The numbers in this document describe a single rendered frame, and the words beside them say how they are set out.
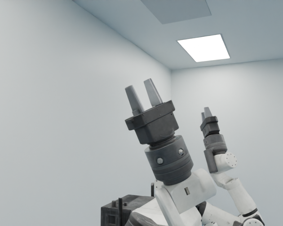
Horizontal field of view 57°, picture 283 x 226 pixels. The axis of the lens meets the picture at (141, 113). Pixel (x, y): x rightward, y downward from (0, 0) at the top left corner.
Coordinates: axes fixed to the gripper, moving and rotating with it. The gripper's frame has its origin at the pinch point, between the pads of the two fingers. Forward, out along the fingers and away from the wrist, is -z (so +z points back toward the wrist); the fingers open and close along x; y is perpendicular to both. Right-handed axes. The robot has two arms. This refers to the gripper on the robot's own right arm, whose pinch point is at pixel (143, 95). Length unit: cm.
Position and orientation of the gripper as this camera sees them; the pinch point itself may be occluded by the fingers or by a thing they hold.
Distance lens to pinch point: 56.0
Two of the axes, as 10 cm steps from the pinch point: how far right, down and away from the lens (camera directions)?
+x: 7.4, -3.4, 5.9
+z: 3.8, 9.2, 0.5
